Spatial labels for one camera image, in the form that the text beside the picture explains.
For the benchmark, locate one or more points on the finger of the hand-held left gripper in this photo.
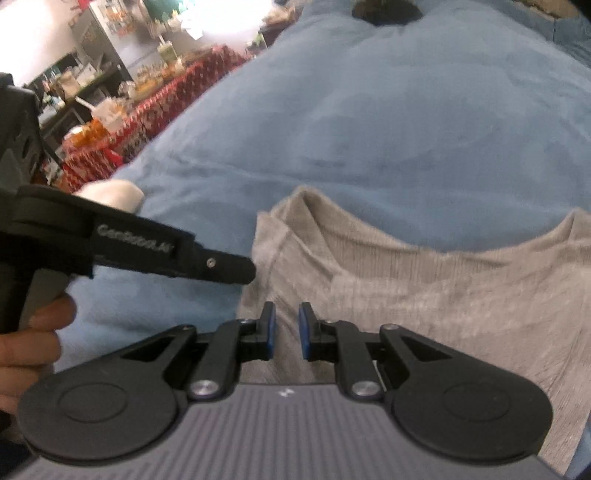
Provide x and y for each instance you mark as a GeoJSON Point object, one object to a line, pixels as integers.
{"type": "Point", "coordinates": [226, 270]}

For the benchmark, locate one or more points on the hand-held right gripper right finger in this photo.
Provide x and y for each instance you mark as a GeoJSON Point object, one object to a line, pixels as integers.
{"type": "Point", "coordinates": [304, 332]}

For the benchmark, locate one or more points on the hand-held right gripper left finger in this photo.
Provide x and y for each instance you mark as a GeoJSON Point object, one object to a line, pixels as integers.
{"type": "Point", "coordinates": [270, 332]}

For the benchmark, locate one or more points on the grey knit top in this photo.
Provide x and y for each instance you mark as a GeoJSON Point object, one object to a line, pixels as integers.
{"type": "Point", "coordinates": [438, 314]}

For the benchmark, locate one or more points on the person's left hand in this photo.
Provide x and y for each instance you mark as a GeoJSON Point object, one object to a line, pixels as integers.
{"type": "Point", "coordinates": [27, 350]}

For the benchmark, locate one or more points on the folded cream towel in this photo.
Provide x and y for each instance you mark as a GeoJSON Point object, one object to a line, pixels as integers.
{"type": "Point", "coordinates": [115, 196]}

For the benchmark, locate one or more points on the bag of oranges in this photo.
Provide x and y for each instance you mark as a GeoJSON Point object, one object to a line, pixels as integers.
{"type": "Point", "coordinates": [90, 134]}

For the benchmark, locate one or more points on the white cup with straw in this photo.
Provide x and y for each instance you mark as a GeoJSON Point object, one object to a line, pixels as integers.
{"type": "Point", "coordinates": [108, 115]}

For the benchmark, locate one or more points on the black cluttered shelf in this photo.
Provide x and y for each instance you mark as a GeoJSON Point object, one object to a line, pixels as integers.
{"type": "Point", "coordinates": [64, 92]}

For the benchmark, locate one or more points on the red patterned tablecloth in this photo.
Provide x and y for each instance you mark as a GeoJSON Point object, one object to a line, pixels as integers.
{"type": "Point", "coordinates": [161, 110]}

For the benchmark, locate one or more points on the grey refrigerator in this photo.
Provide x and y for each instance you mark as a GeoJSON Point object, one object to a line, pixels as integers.
{"type": "Point", "coordinates": [106, 41]}

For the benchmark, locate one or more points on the green drink cup with straw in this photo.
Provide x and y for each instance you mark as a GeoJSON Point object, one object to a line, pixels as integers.
{"type": "Point", "coordinates": [167, 53]}

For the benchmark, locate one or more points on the blue fleece blanket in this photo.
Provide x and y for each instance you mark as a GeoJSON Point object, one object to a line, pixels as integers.
{"type": "Point", "coordinates": [369, 115]}

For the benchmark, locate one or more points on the dark wooden nightstand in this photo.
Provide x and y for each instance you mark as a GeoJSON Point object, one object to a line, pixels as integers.
{"type": "Point", "coordinates": [277, 39]}

